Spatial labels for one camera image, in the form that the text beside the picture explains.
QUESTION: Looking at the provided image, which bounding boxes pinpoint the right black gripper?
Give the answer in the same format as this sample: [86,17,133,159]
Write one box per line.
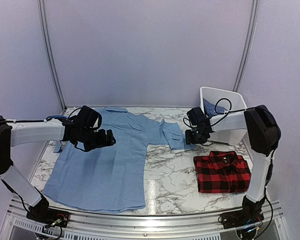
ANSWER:
[185,128,208,145]

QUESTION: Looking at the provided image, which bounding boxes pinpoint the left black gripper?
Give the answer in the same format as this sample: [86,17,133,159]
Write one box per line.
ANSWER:
[79,127,116,151]

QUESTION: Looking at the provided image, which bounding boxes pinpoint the light blue long sleeve shirt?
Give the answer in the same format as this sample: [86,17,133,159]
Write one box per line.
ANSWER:
[42,107,189,213]

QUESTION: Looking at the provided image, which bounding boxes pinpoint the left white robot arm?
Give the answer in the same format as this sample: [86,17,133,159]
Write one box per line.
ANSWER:
[0,115,116,224]

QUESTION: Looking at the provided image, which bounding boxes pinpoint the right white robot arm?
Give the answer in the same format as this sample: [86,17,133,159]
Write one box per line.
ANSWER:
[185,105,281,225]

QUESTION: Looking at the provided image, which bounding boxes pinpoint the dark blue patterned shirt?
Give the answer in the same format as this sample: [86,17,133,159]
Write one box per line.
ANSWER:
[203,98,227,117]

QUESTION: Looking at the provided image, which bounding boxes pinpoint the white plastic bin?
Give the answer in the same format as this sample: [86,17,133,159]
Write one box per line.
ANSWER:
[199,86,247,146]

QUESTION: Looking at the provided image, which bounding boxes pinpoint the red black plaid shirt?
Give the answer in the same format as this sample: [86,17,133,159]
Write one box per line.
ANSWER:
[193,151,251,194]

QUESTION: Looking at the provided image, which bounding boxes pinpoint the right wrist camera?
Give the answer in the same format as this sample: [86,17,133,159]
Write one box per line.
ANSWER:
[186,106,207,128]

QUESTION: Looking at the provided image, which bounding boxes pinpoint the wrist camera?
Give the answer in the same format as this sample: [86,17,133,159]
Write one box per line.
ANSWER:
[186,106,207,128]
[73,105,102,130]

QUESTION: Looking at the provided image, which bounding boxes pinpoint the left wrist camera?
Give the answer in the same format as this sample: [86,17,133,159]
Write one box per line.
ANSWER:
[73,105,102,130]

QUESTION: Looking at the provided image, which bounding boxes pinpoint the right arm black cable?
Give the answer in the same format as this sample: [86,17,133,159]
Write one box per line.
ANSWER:
[213,98,251,126]

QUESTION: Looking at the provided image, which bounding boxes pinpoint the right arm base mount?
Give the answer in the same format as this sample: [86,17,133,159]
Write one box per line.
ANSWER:
[218,210,264,229]

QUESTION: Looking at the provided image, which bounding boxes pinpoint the aluminium table front rail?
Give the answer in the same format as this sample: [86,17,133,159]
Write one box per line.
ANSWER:
[0,197,291,240]

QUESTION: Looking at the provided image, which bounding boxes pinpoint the right wall aluminium profile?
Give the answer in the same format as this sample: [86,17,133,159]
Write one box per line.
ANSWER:
[232,0,260,93]

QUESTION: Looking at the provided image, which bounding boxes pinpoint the wall aluminium profile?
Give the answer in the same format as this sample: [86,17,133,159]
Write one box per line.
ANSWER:
[232,0,260,93]
[37,0,67,111]

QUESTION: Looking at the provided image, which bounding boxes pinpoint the left wall aluminium profile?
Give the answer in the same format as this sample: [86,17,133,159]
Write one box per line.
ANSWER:
[37,0,67,111]

